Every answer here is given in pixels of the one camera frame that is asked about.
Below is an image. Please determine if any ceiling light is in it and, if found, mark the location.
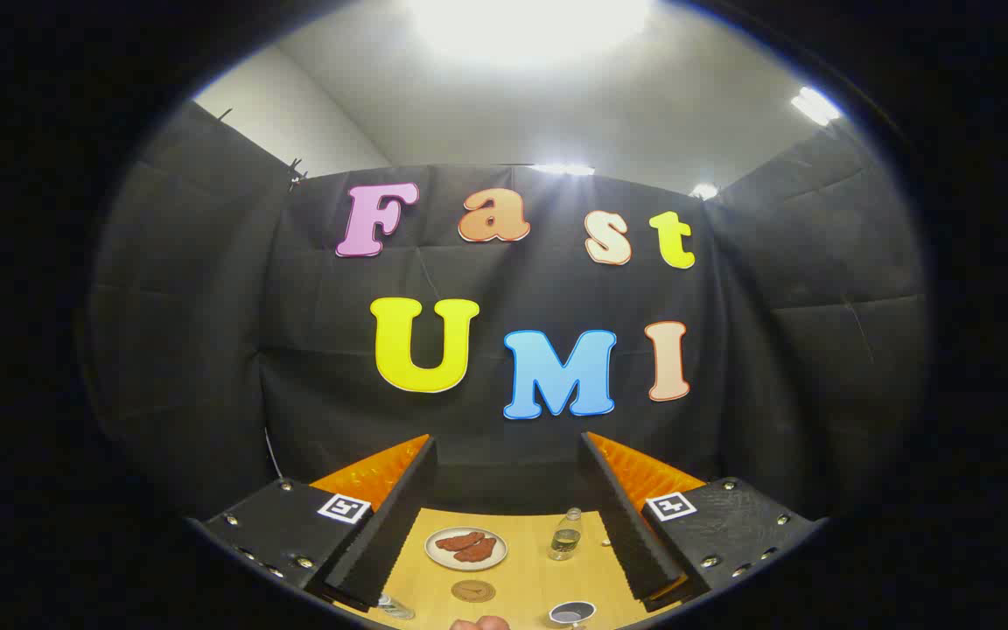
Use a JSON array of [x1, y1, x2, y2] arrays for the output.
[[789, 86, 844, 128]]

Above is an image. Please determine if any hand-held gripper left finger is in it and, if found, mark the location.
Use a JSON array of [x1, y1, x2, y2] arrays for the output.
[[189, 434, 438, 612]]

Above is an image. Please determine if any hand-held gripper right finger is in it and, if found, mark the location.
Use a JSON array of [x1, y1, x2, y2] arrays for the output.
[[580, 431, 823, 612]]

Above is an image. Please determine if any black backdrop cloth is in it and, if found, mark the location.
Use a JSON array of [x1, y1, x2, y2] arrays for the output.
[[84, 101, 929, 526]]

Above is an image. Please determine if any clear plastic water bottle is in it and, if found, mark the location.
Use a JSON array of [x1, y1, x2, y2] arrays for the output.
[[548, 507, 584, 562]]

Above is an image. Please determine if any wooden table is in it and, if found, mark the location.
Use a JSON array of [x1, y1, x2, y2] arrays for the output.
[[333, 509, 684, 630]]

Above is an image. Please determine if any white cup wooden handle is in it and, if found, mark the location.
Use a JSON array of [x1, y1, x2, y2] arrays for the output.
[[548, 600, 598, 629]]

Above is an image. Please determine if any round white plate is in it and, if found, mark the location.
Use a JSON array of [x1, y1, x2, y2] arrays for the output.
[[424, 526, 508, 571]]

